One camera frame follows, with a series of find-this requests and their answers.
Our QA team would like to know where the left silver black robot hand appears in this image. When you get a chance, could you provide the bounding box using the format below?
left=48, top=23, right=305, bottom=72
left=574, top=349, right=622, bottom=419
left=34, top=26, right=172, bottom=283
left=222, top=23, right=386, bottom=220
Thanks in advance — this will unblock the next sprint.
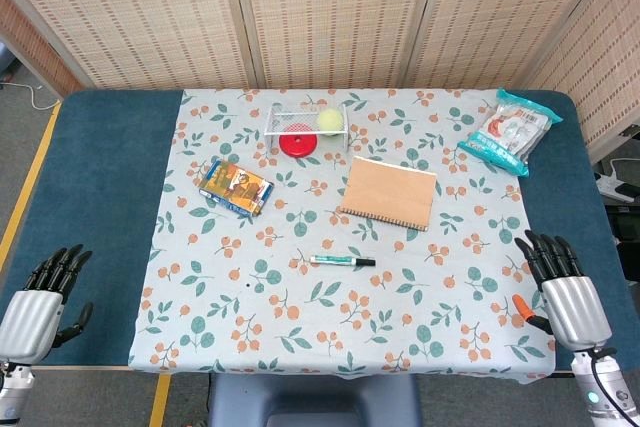
left=0, top=244, right=95, bottom=363

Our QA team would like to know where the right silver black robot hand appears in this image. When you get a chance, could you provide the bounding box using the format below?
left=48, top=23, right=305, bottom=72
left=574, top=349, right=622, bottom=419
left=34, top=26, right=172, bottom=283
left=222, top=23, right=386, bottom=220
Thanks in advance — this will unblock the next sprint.
left=510, top=230, right=619, bottom=353

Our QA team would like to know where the green white marker body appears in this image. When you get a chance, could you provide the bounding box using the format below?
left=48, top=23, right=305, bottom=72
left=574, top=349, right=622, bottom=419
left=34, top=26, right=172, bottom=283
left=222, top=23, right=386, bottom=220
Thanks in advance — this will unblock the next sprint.
left=309, top=255, right=359, bottom=267

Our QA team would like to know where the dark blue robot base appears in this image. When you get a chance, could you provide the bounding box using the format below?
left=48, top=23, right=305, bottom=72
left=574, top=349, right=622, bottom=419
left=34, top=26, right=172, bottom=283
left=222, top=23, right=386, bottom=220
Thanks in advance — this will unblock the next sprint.
left=207, top=373, right=422, bottom=427

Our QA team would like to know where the white power strip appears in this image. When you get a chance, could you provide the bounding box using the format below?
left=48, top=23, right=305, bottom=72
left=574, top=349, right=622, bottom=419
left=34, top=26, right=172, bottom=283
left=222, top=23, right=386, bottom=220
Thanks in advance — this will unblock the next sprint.
left=594, top=171, right=640, bottom=204

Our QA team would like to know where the blue felt table cover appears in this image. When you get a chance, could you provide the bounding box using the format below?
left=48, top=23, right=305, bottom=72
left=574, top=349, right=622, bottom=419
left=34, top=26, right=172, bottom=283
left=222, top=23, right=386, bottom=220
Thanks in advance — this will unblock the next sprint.
left=0, top=89, right=627, bottom=373

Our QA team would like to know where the teal snack bag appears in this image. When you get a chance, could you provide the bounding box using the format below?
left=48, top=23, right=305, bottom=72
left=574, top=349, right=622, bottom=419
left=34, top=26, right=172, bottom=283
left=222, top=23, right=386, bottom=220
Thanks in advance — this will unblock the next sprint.
left=457, top=87, right=564, bottom=178

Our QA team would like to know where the brown spiral notebook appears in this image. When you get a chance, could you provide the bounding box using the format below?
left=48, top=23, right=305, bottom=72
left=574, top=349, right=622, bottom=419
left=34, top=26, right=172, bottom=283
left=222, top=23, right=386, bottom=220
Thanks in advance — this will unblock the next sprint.
left=337, top=155, right=439, bottom=233

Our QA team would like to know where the bamboo folding screen panel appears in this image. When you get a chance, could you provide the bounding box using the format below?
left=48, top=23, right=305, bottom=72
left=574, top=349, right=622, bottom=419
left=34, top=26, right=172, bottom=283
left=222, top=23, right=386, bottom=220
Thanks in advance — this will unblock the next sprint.
left=404, top=0, right=619, bottom=91
left=0, top=0, right=84, bottom=98
left=232, top=0, right=444, bottom=91
left=0, top=0, right=259, bottom=91
left=524, top=0, right=640, bottom=163

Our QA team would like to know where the colourful card box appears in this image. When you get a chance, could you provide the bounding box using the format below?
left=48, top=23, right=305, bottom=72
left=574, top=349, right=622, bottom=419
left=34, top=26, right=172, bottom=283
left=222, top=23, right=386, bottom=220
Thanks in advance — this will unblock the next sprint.
left=198, top=159, right=275, bottom=218

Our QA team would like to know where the floral print tablecloth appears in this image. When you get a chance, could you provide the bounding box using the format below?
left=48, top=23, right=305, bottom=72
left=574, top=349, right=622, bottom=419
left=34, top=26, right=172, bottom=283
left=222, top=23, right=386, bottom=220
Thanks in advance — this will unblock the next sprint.
left=127, top=88, right=557, bottom=381

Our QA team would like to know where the yellow tennis ball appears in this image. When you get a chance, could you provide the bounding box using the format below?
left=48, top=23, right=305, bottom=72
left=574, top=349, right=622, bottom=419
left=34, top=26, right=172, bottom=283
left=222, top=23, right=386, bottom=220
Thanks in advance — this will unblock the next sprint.
left=317, top=108, right=344, bottom=138

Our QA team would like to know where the red round disc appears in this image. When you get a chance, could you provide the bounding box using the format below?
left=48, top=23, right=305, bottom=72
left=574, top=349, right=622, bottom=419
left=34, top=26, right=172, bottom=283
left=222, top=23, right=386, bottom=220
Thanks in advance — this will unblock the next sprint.
left=278, top=132, right=320, bottom=158

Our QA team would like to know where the white power strip cable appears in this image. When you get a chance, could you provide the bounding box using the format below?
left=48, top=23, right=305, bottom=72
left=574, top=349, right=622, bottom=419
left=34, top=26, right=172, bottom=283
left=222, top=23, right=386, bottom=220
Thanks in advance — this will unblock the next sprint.
left=597, top=156, right=640, bottom=181

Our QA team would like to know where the white floor cable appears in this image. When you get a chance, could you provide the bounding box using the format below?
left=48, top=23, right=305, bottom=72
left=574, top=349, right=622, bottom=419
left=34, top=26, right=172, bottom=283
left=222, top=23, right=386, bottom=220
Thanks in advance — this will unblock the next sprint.
left=0, top=80, right=62, bottom=111

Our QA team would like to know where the white wire mesh basket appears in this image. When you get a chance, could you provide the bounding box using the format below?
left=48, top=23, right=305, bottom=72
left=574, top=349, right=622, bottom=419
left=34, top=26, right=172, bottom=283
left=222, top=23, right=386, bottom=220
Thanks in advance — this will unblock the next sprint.
left=263, top=101, right=350, bottom=158

